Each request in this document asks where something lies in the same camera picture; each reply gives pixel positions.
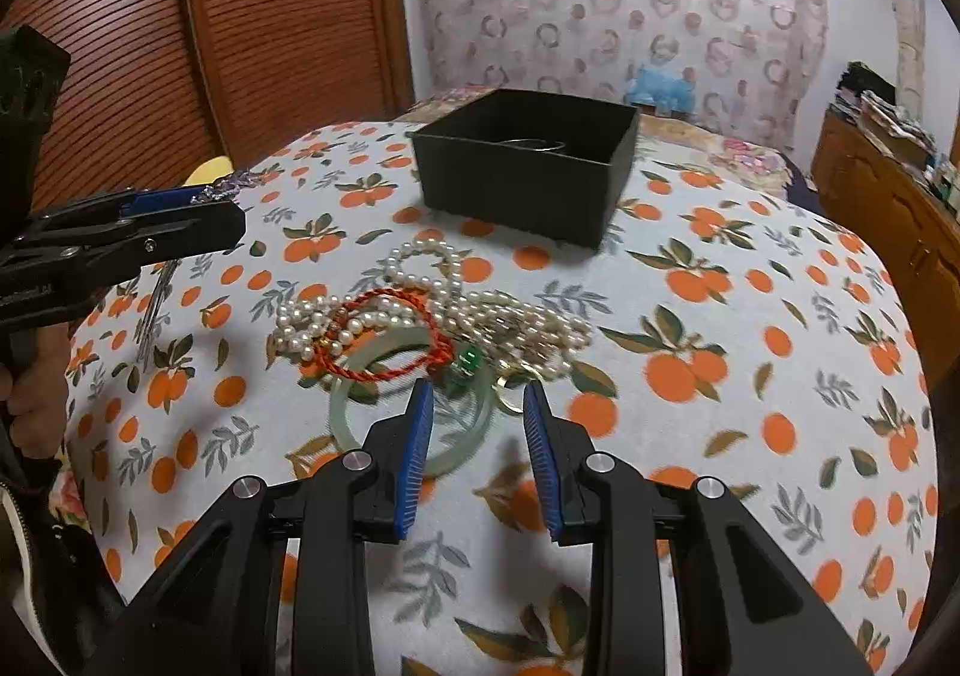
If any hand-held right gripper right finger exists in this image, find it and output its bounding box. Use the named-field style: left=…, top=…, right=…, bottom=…
left=522, top=383, right=875, bottom=676

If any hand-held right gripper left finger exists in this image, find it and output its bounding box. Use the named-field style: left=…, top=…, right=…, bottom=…
left=82, top=377, right=437, bottom=676

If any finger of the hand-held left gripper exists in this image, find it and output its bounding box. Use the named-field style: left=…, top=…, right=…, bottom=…
left=11, top=202, right=248, bottom=276
left=26, top=186, right=201, bottom=236

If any pale green jade bangle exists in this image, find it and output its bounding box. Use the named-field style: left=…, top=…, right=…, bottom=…
left=329, top=331, right=498, bottom=477

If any silver chain necklace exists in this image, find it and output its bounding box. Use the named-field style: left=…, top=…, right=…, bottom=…
left=137, top=169, right=260, bottom=372

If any gold ring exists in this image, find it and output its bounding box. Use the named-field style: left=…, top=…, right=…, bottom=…
left=490, top=367, right=538, bottom=416

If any red cord bracelet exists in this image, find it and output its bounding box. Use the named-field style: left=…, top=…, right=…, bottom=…
left=300, top=289, right=459, bottom=386

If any green gem pendant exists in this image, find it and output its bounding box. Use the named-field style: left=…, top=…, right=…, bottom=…
left=448, top=344, right=482, bottom=397

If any beige bead necklace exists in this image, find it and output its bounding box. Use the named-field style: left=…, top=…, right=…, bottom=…
left=450, top=292, right=595, bottom=381

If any white pearl necklace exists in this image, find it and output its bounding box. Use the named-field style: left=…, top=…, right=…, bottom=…
left=273, top=239, right=470, bottom=366

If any black cardboard box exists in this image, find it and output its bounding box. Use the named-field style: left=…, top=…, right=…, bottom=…
left=405, top=88, right=641, bottom=252

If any person's left hand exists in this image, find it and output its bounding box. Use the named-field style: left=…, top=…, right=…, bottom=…
left=4, top=327, right=74, bottom=461

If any yellow plastic item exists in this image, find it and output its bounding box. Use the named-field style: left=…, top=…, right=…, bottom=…
left=186, top=154, right=235, bottom=187

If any brown slatted wardrobe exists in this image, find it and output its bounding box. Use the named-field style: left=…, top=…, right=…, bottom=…
left=0, top=0, right=418, bottom=216

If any orange fruit print cloth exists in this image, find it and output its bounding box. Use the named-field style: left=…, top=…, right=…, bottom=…
left=64, top=119, right=943, bottom=676

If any person's dark jacket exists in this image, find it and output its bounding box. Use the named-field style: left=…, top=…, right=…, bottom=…
left=0, top=451, right=125, bottom=676

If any dark blue bed sheet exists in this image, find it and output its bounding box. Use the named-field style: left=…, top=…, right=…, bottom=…
left=778, top=152, right=820, bottom=206

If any blue plush toy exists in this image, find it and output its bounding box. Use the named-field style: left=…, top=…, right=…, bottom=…
left=625, top=64, right=695, bottom=119

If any wooden cabinet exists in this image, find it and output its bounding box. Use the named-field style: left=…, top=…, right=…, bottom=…
left=810, top=109, right=960, bottom=381

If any pile of clutter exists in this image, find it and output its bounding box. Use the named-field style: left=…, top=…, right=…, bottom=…
left=831, top=61, right=960, bottom=216

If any patterned lace wall cloth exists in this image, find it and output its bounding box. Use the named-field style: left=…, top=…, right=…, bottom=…
left=409, top=0, right=830, bottom=153

